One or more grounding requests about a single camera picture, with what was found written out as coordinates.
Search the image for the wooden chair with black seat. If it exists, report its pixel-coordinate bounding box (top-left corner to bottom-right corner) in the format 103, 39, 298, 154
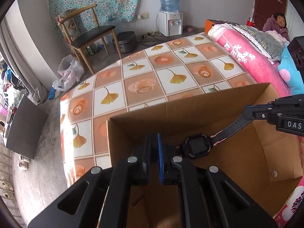
57, 3, 123, 75

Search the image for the brown cardboard box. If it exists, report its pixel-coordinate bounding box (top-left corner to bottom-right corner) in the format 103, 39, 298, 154
106, 83, 304, 228

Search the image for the grey rice cooker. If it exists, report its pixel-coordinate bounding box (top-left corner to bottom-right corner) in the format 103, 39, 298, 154
112, 31, 138, 54

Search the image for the pile of clothes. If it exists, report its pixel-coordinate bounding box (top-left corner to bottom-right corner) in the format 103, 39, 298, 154
0, 59, 26, 105

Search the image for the black flat board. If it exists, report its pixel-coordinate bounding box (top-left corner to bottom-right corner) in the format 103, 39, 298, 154
6, 96, 49, 159

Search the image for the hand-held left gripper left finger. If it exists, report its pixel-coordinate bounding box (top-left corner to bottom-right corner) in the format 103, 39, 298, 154
28, 132, 158, 228

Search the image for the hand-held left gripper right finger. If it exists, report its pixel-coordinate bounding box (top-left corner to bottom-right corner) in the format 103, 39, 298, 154
157, 132, 279, 228

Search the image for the white water dispenser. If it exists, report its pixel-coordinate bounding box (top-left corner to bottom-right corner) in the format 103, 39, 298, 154
158, 11, 184, 37

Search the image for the dark red door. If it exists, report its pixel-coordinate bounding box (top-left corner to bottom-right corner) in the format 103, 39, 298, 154
254, 0, 288, 31

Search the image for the teal floral hanging cloth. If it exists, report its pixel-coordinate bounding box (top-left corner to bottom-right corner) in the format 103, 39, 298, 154
49, 0, 152, 32

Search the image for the black cable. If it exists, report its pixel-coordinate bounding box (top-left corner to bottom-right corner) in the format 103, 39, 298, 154
141, 35, 171, 47

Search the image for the blue pillow with pink dots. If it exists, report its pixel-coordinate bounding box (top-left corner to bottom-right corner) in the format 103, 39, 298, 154
277, 44, 304, 95

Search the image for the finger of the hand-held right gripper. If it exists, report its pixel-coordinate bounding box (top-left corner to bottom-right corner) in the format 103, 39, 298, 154
252, 109, 270, 121
243, 103, 270, 123

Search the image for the printed fabric bag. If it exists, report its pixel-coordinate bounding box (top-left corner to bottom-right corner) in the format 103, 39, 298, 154
56, 9, 79, 45

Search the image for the white cable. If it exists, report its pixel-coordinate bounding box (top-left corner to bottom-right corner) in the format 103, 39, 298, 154
141, 13, 160, 38

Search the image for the pink floral blanket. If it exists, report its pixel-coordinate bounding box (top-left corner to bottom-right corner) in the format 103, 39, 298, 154
208, 24, 304, 228

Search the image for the white plastic bag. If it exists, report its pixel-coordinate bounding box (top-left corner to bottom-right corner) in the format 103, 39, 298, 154
52, 54, 85, 92

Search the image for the grey curtain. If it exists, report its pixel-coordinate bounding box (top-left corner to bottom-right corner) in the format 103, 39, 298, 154
0, 24, 49, 105

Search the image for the black and pink wristwatch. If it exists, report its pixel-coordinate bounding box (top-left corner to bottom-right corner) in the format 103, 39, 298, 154
166, 117, 250, 159

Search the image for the grey leaf pattern pillow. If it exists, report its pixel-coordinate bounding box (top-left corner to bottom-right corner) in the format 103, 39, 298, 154
234, 24, 289, 63

